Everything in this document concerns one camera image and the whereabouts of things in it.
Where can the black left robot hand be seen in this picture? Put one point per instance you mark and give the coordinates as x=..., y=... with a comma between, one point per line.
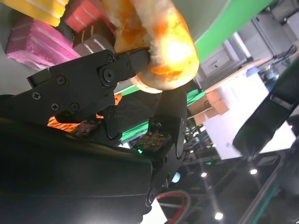
x=264, y=121

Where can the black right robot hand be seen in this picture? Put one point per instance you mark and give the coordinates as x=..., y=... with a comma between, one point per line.
x=70, y=163

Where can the pale green bowl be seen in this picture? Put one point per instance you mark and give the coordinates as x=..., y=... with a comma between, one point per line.
x=201, y=14

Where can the orange wicker basket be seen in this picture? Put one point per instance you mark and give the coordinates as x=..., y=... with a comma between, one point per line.
x=63, y=126

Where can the brown chocolate cake slice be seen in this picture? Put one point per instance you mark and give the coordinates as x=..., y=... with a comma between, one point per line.
x=93, y=44

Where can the pink cake slice with cherry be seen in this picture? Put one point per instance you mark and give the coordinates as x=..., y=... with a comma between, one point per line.
x=35, y=44

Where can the salmon striped cake slice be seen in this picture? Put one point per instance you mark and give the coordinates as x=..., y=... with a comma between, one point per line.
x=81, y=14

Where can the yellow cake slice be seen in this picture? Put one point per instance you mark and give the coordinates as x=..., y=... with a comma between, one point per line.
x=39, y=9

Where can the brown cardboard box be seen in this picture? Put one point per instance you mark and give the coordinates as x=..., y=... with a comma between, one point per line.
x=210, y=105

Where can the grey drawer cabinet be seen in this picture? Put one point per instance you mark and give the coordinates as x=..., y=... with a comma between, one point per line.
x=219, y=60

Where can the black backdrop cloth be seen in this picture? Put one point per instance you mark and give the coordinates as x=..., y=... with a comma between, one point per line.
x=135, y=112

